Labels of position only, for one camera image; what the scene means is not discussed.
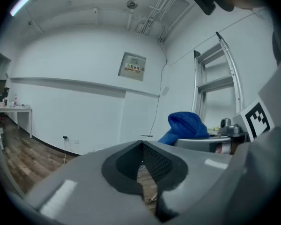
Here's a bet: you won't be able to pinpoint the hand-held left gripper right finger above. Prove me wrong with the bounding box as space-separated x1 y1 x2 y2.
141 140 234 224

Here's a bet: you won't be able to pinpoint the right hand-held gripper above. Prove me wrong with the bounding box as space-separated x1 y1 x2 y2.
175 97 276 153

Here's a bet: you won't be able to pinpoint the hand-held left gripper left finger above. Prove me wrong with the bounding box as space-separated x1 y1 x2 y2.
25 140 160 225

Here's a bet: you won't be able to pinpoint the blue cloth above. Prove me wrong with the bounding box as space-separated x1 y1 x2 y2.
157 111 211 146

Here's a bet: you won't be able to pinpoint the aluminium ladder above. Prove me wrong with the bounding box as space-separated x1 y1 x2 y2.
191 31 244 126

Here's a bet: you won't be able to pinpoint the grey electrical panel box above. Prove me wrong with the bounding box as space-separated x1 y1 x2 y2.
118 51 147 82

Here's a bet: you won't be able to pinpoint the white desk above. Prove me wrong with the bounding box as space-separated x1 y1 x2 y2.
0 105 33 139

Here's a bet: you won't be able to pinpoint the person's black shirt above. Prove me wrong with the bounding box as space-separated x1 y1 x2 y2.
272 28 281 66

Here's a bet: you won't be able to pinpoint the white ceiling pipes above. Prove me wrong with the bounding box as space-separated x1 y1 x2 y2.
135 0 192 43

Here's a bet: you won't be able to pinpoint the long ceiling lamp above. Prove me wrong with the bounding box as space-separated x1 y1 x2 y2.
10 0 31 17

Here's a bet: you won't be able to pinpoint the white charger cable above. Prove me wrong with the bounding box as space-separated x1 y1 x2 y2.
63 139 68 166

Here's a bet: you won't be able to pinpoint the thin black wall cable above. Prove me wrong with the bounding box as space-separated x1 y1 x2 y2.
149 40 169 136

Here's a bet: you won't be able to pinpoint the black head camera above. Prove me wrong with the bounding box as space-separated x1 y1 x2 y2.
192 0 216 16

